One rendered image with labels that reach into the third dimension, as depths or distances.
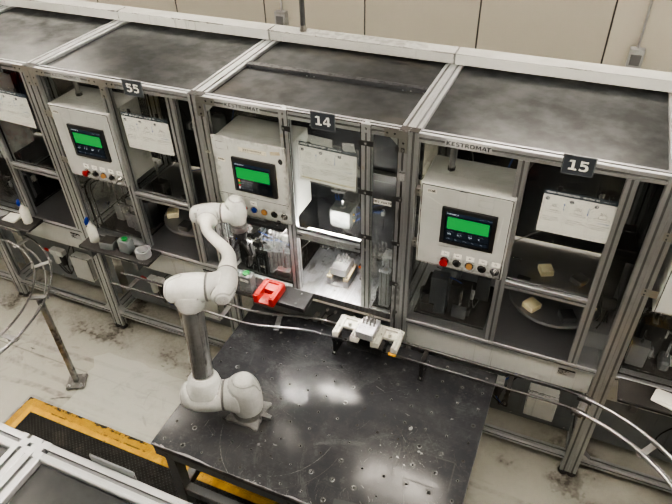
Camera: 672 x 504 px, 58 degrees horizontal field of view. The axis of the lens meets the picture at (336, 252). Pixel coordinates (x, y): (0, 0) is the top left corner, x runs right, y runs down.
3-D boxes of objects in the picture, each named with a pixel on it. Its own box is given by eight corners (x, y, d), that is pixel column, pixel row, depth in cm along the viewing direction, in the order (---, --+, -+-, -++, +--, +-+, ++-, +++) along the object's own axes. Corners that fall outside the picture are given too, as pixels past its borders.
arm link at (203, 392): (224, 418, 298) (180, 420, 297) (229, 396, 312) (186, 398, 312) (205, 282, 263) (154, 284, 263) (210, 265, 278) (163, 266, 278)
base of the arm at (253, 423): (263, 435, 300) (262, 428, 297) (224, 421, 307) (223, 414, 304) (280, 406, 313) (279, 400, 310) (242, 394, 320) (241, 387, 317)
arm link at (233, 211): (248, 215, 324) (224, 216, 324) (245, 191, 314) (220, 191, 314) (247, 227, 316) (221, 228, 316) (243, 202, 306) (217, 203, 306)
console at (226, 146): (220, 212, 331) (207, 136, 302) (246, 185, 351) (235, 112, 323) (289, 228, 318) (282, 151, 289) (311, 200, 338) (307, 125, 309)
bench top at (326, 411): (151, 447, 301) (150, 442, 298) (254, 308, 376) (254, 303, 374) (446, 565, 254) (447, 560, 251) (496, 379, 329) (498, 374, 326)
